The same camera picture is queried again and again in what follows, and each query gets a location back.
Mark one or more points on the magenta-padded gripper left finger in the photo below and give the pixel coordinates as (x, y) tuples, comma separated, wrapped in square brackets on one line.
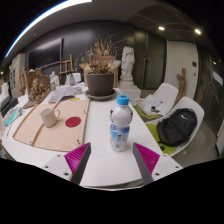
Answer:
[(75, 158)]

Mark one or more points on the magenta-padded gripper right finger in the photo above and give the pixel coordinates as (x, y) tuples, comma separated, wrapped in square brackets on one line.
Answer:
[(148, 158)]

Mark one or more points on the blue-capped white drink bottle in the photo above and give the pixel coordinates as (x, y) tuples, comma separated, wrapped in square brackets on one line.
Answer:
[(120, 126)]

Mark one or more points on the light wooden drawing board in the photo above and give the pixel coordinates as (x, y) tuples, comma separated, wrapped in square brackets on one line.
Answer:
[(60, 136)]

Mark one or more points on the green seat cushion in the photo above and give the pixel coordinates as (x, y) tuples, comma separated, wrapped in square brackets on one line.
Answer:
[(152, 131), (140, 113)]

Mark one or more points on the flat round red coaster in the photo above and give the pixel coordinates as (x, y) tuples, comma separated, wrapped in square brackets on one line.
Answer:
[(73, 121)]

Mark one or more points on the black backpack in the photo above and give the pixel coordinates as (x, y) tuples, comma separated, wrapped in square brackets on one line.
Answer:
[(176, 130)]

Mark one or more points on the white ceramic mug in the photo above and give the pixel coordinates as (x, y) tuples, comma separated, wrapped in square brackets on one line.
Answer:
[(49, 117)]

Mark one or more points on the stack of papers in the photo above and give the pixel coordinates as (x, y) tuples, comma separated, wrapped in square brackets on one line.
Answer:
[(150, 105)]

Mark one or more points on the small yellow marker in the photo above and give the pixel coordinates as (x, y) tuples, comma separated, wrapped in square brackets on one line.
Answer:
[(74, 99)]

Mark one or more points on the grey plant saucer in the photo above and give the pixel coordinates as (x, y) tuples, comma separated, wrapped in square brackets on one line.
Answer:
[(100, 97)]

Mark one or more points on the small white cup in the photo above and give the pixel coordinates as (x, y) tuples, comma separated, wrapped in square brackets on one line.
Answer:
[(78, 90)]

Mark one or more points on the white chair with papers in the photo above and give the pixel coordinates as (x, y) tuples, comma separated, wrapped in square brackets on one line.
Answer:
[(168, 93)]

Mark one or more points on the spread newspaper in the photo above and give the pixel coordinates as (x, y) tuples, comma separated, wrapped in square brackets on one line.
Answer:
[(61, 91)]

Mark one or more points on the white chair with backpack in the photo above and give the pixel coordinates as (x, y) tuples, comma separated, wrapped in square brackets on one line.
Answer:
[(193, 106)]

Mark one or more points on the clear spray bottle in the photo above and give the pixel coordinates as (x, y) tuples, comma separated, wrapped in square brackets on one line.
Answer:
[(52, 86)]

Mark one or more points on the colourful book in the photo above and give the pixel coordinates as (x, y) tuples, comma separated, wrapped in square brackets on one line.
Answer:
[(11, 116)]

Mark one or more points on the small grey bottle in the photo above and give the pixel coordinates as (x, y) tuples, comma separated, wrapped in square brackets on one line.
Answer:
[(71, 80)]

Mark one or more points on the dried plant in dark pot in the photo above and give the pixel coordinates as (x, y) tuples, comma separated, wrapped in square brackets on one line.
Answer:
[(100, 83)]

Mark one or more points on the white chair behind table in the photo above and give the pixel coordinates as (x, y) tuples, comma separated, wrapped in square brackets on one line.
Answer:
[(77, 77)]

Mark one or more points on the black printer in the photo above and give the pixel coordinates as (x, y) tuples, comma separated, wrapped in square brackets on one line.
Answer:
[(8, 105)]

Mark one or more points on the wooden easel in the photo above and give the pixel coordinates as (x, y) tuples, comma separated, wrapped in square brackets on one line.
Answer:
[(66, 66)]

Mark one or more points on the white plaster statue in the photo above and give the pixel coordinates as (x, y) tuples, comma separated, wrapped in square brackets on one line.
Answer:
[(127, 63)]

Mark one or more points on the white cabinet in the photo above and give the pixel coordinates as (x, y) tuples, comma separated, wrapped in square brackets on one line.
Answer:
[(16, 73)]

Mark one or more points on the ceiling spot lights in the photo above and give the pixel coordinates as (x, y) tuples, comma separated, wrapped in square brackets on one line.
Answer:
[(198, 31)]

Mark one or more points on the wooden figure by wall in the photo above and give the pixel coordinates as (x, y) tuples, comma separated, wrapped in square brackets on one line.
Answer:
[(181, 83)]

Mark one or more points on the black wall screen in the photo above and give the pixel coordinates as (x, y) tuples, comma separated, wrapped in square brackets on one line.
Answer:
[(45, 53)]

